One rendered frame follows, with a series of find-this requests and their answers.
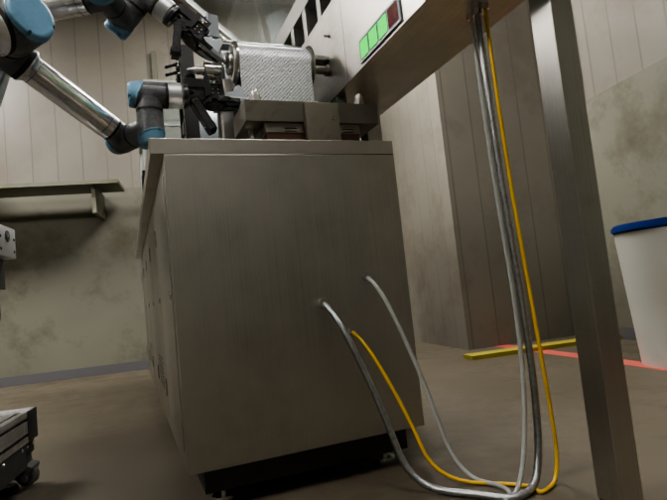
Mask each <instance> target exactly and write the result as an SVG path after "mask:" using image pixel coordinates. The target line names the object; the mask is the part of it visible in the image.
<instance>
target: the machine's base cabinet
mask: <svg viewBox="0 0 667 500"><path fill-rule="evenodd" d="M141 268H142V274H141V278H142V282H143V296H144V309H145V322H146V336H147V345H146V346H147V354H148V363H149V370H150V373H151V376H152V378H153V381H154V384H155V387H156V389H157V392H158V395H159V397H160V400H161V403H162V406H163V408H164V411H165V414H166V416H167V419H168V422H169V424H170V427H171V430H172V433H173V435H174V438H175V441H176V443H177V446H178V449H179V452H180V454H181V457H182V460H183V462H184V465H185V468H186V470H187V473H188V476H191V475H196V474H197V475H198V477H199V480H200V483H201V486H202V488H203V490H204V493H205V495H206V494H211V493H214V494H213V495H212V500H234V499H235V498H236V497H237V496H236V491H235V490H232V488H236V487H241V486H245V485H249V484H254V483H258V482H262V481H267V480H271V479H275V478H279V477H284V476H288V475H292V474H297V473H301V472H305V471H310V470H314V469H318V468H322V467H327V466H331V465H335V464H340V463H344V462H348V461H353V460H357V459H361V458H365V457H370V456H373V455H375V456H374V462H375V463H377V464H389V463H392V462H394V461H395V455H394V454H393V453H387V452H390V451H394V449H393V446H392V444H391V441H390V438H389V436H388V433H387V431H386V429H385V427H384V424H383V422H382V419H381V417H380V414H379V412H378V410H377V407H376V405H375V403H374V400H373V398H372V396H371V393H370V391H369V389H368V387H367V385H366V382H365V380H364V378H363V376H362V374H361V372H360V370H359V368H358V365H357V363H356V361H355V359H354V357H353V355H352V353H351V351H350V349H349V347H348V345H347V343H346V342H345V340H344V338H343V336H342V334H341V332H340V331H339V329H338V327H337V325H336V324H335V322H334V320H333V319H332V317H331V316H330V315H329V313H328V312H327V311H326V310H322V309H320V308H319V306H318V301H319V299H322V298H326V299H328V300H329V301H330V306H331V307H332V308H333V309H334V310H335V312H336V313H337V314H338V316H339V317H340V319H341V320H342V322H343V324H344V325H345V327H346V329H348V328H349V327H354V328H355V329H356V333H357V334H358V335H359V336H360V337H361V338H362V339H363V340H364V341H365V343H366V344H367V345H368V347H369V348H370V349H371V351H372V352H373V354H374V355H375V357H376V358H377V360H378V361H379V363H380V364H381V366H382V368H383V369H384V371H385V373H386V374H387V376H388V378H389V380H390V381H391V383H392V385H393V387H394V388H395V390H396V392H397V394H398V396H399V397H400V399H401V401H402V403H403V405H404V407H405V409H406V411H407V413H408V415H409V417H410V419H411V421H412V423H413V425H414V427H419V426H423V425H424V415H423V406H422V397H421V389H420V380H419V376H418V373H417V371H416V369H415V366H414V364H413V362H412V359H411V357H410V355H409V352H408V350H407V348H406V345H405V343H404V341H403V339H402V337H401V334H400V332H399V330H398V328H397V326H396V324H395V321H394V319H393V317H392V315H391V313H390V312H389V310H388V308H387V306H386V304H385V303H384V301H383V300H382V298H381V296H380V295H379V293H378V292H377V290H376V289H375V288H374V286H373V285H372V284H371V283H370V282H369V281H364V280H362V278H361V276H362V274H363V273H365V272H368V273H370V275H371V279H373V280H374V281H375V282H376V284H377V285H378V286H379V287H380V289H381V290H382V292H383V293H384V295H385V296H386V298H387V300H388V302H389V303H390V305H391V307H392V308H393V310H394V312H395V314H396V316H397V318H398V320H399V322H400V324H401V326H402V328H403V331H404V333H405V335H406V337H407V339H408V342H409V344H410V346H411V348H412V350H413V353H414V355H415V357H416V360H417V354H416V345H415V336H414V328H413V319H412V311H411V302H410V294H409V285H408V276H407V268H406V259H405V250H404V241H403V233H402V224H401V215H400V206H399V198H398V189H397V181H396V173H395V164H394V155H163V160H162V164H161V169H160V173H159V177H158V182H157V187H156V191H155V196H154V201H153V205H152V210H151V215H150V219H149V224H148V228H147V233H146V238H145V242H144V247H143V252H142V256H141ZM351 338H352V340H353V342H354V344H355V346H356V348H357V350H358V352H359V354H360V356H361V358H362V360H363V362H364V364H365V366H366V368H367V370H368V372H369V374H370V377H371V379H372V381H373V383H374V385H375V387H376V390H377V392H378V394H379V396H380V399H381V401H382V403H383V406H384V408H385V410H386V413H387V415H388V417H389V420H390V422H391V425H392V427H393V430H394V433H395V435H396V437H397V439H398V442H399V444H400V447H401V449H403V448H408V446H407V438H406V429H410V428H411V427H410V425H409V423H408V421H407V419H406V417H405V415H404V413H403V411H402V409H401V407H400V405H399V403H398V401H397V400H396V398H395V396H394V394H393V392H392V390H391V389H390V387H389V385H388V383H387V382H386V380H385V378H384V376H383V375H382V373H381V371H380V370H379V368H378V366H377V365H376V363H375V362H374V360H373V359H372V357H371V356H370V354H369V353H368V351H367V350H366V349H365V347H364V346H363V345H362V343H361V342H360V341H359V340H358V339H357V338H356V337H355V336H354V335H351Z"/></svg>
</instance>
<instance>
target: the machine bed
mask: <svg viewBox="0 0 667 500"><path fill-rule="evenodd" d="M163 155H393V146H392V141H342V140H258V139H175V138H149V143H148V152H147V161H146V170H145V178H144V186H143V195H142V204H141V213H140V221H139V230H138V239H137V248H136V258H141V256H142V252H143V247H144V242H145V238H146V233H147V228H148V224H149V219H150V215H151V210H152V205H153V201H154V196H155V191H156V187H157V182H158V177H159V173H160V169H161V164H162V160H163Z"/></svg>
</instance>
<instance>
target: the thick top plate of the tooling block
mask: <svg viewBox="0 0 667 500"><path fill-rule="evenodd" d="M305 102H306V101H281V100H256V99H244V100H243V102H242V104H241V105H240V107H239V109H238V111H237V113H236V115H235V117H234V119H233V125H234V136H235V139H249V134H248V130H251V129H254V130H256V135H257V133H258V132H259V130H260V129H261V127H262V126H263V125H264V123H265V122H269V123H304V113H303V104H304V103H305ZM337 108H338V117H339V124H351V125H359V131H360V134H359V138H361V137H362V136H363V135H365V134H366V133H367V132H368V131H370V130H371V129H372V128H374V127H375V126H376V125H378V124H379V123H378V114H377V105H376V104H355V103H338V104H337Z"/></svg>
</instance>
